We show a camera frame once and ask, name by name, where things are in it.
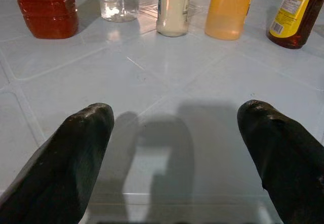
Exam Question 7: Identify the red liquid plastic bottle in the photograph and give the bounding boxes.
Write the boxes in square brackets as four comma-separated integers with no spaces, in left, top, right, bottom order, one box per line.
[10,0,79,39]

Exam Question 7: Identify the orange juice bottle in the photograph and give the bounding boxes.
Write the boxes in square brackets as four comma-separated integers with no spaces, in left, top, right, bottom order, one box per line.
[204,0,258,41]

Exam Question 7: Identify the clear water plastic bottle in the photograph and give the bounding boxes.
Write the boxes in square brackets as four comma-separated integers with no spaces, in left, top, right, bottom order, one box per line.
[97,0,140,23]

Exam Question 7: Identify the white milk bottle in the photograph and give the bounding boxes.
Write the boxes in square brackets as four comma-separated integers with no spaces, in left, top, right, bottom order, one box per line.
[155,0,192,37]

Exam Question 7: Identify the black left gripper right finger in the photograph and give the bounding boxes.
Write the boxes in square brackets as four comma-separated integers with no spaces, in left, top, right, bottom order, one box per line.
[237,99,324,224]

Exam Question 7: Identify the brown syrup bottle yellow label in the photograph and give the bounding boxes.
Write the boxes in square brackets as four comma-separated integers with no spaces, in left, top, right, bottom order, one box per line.
[266,0,324,50]

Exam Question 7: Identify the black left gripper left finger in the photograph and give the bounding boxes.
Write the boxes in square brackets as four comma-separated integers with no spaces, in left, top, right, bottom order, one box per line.
[0,103,115,224]

